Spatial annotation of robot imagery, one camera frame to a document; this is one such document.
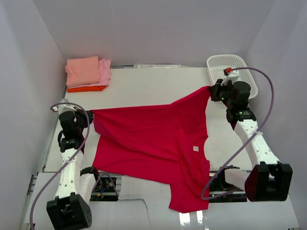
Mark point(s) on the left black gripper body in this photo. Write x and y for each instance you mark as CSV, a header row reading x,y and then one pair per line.
x,y
82,120

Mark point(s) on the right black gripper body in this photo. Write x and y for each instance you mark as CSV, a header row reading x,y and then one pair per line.
x,y
222,93

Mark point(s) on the red t shirt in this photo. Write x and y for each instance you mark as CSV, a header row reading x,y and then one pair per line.
x,y
161,143

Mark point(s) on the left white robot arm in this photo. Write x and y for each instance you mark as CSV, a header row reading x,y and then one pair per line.
x,y
70,208

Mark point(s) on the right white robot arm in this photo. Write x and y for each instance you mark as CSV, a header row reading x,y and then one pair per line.
x,y
269,179

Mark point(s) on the white plastic basket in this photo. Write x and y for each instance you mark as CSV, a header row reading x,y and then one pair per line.
x,y
223,66

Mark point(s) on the folded orange t shirt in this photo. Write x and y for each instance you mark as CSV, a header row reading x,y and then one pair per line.
x,y
86,89

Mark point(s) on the folded peach t shirt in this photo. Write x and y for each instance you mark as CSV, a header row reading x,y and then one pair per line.
x,y
82,71

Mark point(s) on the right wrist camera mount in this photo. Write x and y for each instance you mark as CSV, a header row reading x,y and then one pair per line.
x,y
230,75

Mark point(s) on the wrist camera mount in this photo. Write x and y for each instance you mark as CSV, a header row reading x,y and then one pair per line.
x,y
65,107
230,75

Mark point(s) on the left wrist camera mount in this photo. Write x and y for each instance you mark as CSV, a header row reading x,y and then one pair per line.
x,y
65,107

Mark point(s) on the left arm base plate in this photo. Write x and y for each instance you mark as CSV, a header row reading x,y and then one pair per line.
x,y
106,190

